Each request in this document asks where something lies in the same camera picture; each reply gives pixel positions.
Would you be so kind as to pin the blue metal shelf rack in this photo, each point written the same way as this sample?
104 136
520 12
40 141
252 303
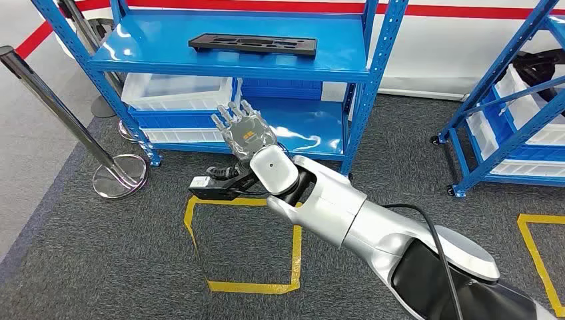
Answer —
154 44
507 143

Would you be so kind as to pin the red barrier belt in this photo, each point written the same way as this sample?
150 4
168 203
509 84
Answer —
265 6

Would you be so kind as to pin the yellow floor tape square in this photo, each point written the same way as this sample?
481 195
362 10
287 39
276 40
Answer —
251 287
536 258

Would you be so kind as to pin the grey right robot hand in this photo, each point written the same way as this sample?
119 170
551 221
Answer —
247 134

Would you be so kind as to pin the blue plastic bin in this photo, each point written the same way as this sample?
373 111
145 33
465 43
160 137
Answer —
496 117

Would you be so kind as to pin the translucent white plastic bin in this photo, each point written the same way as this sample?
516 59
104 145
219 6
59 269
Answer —
176 104

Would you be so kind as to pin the black plastic panel part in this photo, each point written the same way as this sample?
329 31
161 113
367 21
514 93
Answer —
207 42

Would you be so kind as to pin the grey round base plate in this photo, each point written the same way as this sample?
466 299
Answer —
103 108

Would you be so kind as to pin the chrome stanchion post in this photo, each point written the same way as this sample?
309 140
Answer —
81 26
53 104

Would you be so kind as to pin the blue plastic crate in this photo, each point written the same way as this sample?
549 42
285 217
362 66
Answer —
282 88

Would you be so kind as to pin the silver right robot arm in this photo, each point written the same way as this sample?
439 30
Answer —
335 203

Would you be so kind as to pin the white car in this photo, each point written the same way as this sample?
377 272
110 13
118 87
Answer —
441 53

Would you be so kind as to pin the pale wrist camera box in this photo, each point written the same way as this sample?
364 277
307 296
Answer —
201 183

